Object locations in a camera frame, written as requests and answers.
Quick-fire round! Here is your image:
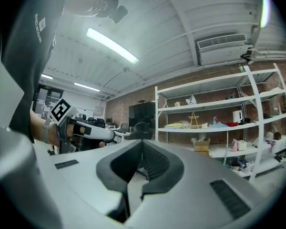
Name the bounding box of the black head camera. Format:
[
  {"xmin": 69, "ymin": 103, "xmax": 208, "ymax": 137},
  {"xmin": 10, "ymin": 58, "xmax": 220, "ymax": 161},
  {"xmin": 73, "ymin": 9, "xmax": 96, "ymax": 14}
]
[{"xmin": 110, "ymin": 5, "xmax": 129, "ymax": 24}]

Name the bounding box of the black television screen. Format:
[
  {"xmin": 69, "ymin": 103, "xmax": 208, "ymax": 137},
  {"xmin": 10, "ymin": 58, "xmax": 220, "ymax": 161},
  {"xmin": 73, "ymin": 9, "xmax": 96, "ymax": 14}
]
[{"xmin": 128, "ymin": 102, "xmax": 156, "ymax": 128}]

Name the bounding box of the person's left forearm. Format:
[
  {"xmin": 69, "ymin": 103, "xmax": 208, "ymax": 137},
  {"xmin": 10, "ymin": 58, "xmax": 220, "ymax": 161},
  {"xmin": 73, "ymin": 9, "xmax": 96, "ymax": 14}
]
[{"xmin": 30, "ymin": 109, "xmax": 61, "ymax": 146}]

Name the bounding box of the wooden triangular stand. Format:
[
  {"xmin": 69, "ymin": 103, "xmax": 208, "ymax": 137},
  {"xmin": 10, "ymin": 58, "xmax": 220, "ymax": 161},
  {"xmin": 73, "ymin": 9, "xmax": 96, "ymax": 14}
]
[{"xmin": 187, "ymin": 111, "xmax": 203, "ymax": 129}]

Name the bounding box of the cardboard box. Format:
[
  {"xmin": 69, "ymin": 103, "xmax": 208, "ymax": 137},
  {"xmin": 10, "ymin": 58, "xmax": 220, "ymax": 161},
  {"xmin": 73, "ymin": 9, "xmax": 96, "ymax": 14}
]
[{"xmin": 190, "ymin": 137, "xmax": 211, "ymax": 156}]

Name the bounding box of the white plastic bag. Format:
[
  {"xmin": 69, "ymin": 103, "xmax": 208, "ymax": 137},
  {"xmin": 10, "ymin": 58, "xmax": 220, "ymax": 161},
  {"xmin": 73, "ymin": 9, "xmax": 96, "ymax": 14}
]
[{"xmin": 185, "ymin": 94, "xmax": 197, "ymax": 105}]

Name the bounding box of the grey wristband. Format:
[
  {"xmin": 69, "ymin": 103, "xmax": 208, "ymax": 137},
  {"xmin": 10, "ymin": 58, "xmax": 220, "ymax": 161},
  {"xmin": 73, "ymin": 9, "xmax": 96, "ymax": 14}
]
[{"xmin": 41, "ymin": 117, "xmax": 52, "ymax": 145}]

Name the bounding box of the white metal shelf unit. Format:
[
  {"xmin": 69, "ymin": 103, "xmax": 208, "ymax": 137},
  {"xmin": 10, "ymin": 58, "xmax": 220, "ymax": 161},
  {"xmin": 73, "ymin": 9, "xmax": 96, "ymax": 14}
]
[{"xmin": 154, "ymin": 62, "xmax": 286, "ymax": 184}]

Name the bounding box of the black office chair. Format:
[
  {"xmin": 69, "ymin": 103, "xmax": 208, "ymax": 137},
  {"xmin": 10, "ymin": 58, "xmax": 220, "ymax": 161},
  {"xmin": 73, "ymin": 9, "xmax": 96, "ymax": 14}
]
[{"xmin": 129, "ymin": 122, "xmax": 153, "ymax": 141}]

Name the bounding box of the white plastic container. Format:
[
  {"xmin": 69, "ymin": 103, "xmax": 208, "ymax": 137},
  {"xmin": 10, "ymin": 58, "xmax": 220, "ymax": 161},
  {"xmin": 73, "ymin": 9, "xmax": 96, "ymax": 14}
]
[{"xmin": 237, "ymin": 140, "xmax": 252, "ymax": 151}]

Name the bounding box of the person's dark shirt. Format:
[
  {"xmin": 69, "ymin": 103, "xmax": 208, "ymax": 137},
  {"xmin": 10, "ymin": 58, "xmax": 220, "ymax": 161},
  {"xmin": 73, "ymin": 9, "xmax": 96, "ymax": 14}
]
[{"xmin": 0, "ymin": 0, "xmax": 70, "ymax": 143}]

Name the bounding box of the white air conditioner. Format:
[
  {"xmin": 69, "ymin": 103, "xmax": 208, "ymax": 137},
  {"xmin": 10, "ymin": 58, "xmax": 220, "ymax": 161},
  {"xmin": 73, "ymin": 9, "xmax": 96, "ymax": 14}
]
[{"xmin": 195, "ymin": 33, "xmax": 251, "ymax": 67}]

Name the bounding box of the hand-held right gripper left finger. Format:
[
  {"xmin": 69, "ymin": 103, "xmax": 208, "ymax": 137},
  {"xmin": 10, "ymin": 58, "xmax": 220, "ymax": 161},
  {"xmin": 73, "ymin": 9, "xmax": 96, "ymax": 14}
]
[{"xmin": 96, "ymin": 139, "xmax": 143, "ymax": 224}]

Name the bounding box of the whiteboard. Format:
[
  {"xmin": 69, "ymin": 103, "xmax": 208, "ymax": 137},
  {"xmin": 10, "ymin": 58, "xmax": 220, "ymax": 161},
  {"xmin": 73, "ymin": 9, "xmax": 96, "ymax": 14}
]
[{"xmin": 74, "ymin": 107, "xmax": 94, "ymax": 123}]

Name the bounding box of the white electric kettle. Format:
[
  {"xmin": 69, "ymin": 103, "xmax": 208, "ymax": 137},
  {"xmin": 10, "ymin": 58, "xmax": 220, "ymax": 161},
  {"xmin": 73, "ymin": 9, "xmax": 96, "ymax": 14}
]
[{"xmin": 232, "ymin": 109, "xmax": 245, "ymax": 125}]

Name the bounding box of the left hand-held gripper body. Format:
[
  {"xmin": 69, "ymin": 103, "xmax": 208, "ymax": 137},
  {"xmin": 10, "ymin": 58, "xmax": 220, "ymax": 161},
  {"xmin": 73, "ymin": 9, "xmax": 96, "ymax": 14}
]
[{"xmin": 50, "ymin": 98, "xmax": 116, "ymax": 154}]

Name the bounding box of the white desk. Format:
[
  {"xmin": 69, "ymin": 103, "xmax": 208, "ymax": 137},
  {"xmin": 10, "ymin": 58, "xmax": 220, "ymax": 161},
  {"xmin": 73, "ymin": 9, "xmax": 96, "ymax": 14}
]
[{"xmin": 114, "ymin": 130, "xmax": 132, "ymax": 144}]

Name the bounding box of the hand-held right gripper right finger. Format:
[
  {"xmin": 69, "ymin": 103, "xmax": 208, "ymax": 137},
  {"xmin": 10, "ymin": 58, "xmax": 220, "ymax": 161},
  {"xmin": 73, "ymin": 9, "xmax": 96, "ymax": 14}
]
[{"xmin": 140, "ymin": 139, "xmax": 185, "ymax": 201}]

